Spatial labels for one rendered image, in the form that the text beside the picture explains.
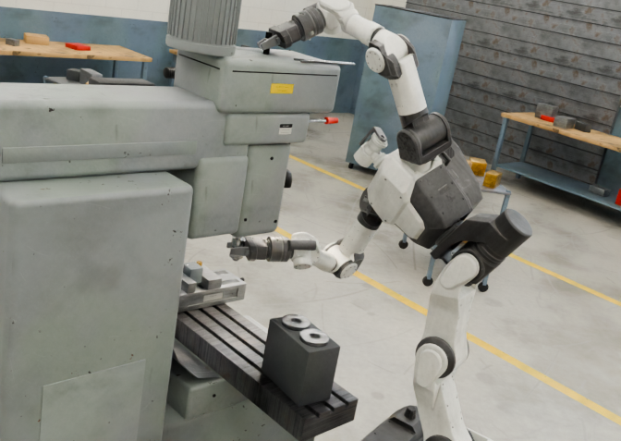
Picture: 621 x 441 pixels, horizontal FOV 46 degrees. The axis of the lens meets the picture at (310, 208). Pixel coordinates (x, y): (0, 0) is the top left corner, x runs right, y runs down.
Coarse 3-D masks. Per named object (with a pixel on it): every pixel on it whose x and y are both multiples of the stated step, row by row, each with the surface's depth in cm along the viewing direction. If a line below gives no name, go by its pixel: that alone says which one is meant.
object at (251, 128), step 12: (228, 120) 215; (240, 120) 217; (252, 120) 220; (264, 120) 224; (276, 120) 227; (288, 120) 230; (300, 120) 234; (228, 132) 216; (240, 132) 219; (252, 132) 222; (264, 132) 225; (276, 132) 229; (288, 132) 232; (300, 132) 236; (228, 144) 218; (240, 144) 221
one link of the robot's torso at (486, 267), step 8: (464, 248) 236; (472, 248) 233; (480, 256) 232; (480, 264) 232; (488, 264) 232; (496, 264) 233; (480, 272) 232; (488, 272) 234; (472, 280) 234; (480, 280) 237
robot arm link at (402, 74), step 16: (368, 64) 223; (384, 64) 218; (400, 64) 218; (416, 64) 223; (400, 80) 220; (416, 80) 221; (400, 96) 222; (416, 96) 222; (400, 112) 226; (416, 112) 224
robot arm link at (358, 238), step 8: (352, 224) 274; (352, 232) 273; (360, 232) 270; (368, 232) 270; (344, 240) 276; (352, 240) 273; (360, 240) 272; (368, 240) 273; (328, 248) 279; (344, 248) 276; (352, 248) 274; (360, 248) 274; (352, 256) 275; (360, 256) 276; (352, 264) 274; (344, 272) 274; (352, 272) 278
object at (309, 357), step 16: (272, 320) 231; (288, 320) 230; (304, 320) 232; (272, 336) 231; (288, 336) 224; (304, 336) 222; (320, 336) 224; (272, 352) 232; (288, 352) 224; (304, 352) 217; (320, 352) 218; (336, 352) 222; (272, 368) 232; (288, 368) 224; (304, 368) 218; (320, 368) 221; (288, 384) 225; (304, 384) 219; (320, 384) 223; (304, 400) 222; (320, 400) 226
